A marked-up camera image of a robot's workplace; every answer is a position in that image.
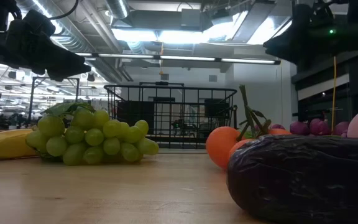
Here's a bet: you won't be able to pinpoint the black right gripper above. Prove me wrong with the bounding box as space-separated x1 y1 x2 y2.
262 2 339 72

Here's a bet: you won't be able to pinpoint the black camera cable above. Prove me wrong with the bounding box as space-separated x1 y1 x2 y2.
48 0 80 21

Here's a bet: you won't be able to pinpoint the green grape bunch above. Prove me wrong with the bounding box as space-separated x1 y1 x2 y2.
25 101 160 167

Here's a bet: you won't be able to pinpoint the dark purple eggplant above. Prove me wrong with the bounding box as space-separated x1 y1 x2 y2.
226 134 358 224

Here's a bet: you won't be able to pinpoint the yellow banana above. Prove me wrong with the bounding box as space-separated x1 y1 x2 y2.
0 129 40 161

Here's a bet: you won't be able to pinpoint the round metal air duct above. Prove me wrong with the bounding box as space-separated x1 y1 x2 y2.
106 0 130 19

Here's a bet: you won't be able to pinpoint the long ceiling light bar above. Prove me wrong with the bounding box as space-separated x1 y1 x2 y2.
73 52 282 65

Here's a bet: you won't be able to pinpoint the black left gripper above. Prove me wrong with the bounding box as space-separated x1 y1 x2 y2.
6 20 92 83

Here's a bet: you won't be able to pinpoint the black wire basket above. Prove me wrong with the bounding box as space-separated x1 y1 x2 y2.
103 83 239 149

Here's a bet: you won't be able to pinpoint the black metal frame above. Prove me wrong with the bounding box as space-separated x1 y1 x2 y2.
28 76 81 125
139 81 185 94

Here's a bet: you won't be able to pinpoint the purple grape bunch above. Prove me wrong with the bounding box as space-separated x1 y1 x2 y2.
270 118 352 138

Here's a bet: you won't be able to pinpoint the hanging yellow cable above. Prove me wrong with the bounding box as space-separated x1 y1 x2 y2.
330 55 337 131

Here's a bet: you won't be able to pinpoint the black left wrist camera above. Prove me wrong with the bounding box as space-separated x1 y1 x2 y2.
22 8 57 37

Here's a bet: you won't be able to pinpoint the orange tomatoes with green stem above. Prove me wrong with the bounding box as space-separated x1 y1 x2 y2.
206 84 293 171

